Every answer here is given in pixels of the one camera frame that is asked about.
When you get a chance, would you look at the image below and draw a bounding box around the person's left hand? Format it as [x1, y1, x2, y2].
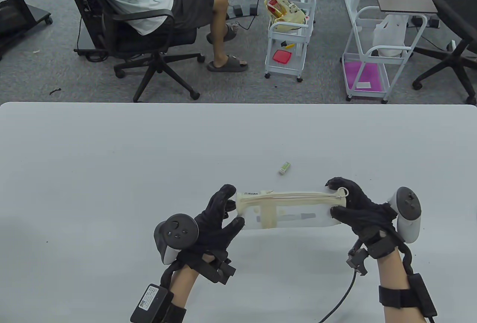
[194, 184, 246, 255]

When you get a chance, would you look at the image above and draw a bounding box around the person's right hand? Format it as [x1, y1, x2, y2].
[325, 178, 397, 241]

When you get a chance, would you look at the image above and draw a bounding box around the translucent pencil pouch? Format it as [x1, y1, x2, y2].
[236, 188, 349, 230]

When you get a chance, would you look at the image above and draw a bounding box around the black and white marker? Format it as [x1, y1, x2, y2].
[278, 212, 315, 221]

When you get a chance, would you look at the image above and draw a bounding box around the person's left forearm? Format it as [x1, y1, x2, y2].
[170, 263, 202, 308]

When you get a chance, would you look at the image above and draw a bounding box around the person's right forearm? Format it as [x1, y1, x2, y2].
[376, 250, 418, 323]

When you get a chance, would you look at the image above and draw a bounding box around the black right forearm sensor box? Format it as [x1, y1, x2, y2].
[408, 274, 437, 318]

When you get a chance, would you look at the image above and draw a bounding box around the black left forearm sensor box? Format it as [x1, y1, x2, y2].
[130, 283, 174, 323]

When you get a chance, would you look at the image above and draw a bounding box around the grey left hand controller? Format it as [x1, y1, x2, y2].
[154, 213, 199, 265]

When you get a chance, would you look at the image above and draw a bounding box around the grey hand controller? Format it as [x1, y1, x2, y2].
[388, 187, 421, 244]
[154, 213, 199, 265]

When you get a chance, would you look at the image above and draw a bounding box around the grey right hand controller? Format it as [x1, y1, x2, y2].
[388, 187, 421, 244]

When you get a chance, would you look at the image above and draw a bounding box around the purple mat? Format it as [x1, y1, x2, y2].
[344, 61, 386, 93]

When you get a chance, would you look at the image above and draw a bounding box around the grey sandal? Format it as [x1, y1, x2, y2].
[206, 23, 240, 44]
[207, 56, 249, 73]

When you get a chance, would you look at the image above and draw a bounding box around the white cart with purple mat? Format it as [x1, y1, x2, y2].
[342, 0, 428, 104]

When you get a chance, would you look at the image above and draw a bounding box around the white cart with yellow bag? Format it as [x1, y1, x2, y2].
[265, 0, 317, 83]

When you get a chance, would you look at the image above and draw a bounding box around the white plastic bag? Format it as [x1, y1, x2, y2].
[373, 15, 412, 58]

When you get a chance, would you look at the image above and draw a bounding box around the yellow plastic bag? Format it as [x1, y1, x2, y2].
[264, 0, 310, 32]

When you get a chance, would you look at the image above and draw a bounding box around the black mesh office chair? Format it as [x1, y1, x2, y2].
[412, 0, 477, 105]

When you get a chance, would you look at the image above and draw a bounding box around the black computer tower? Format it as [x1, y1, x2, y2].
[65, 0, 108, 51]

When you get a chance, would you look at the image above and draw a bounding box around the black rolling stand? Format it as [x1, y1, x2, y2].
[0, 0, 53, 59]

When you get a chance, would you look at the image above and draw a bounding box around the black right glove cable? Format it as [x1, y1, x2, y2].
[319, 271, 358, 323]

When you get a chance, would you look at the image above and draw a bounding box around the black right forearm strap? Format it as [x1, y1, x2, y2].
[379, 286, 414, 308]

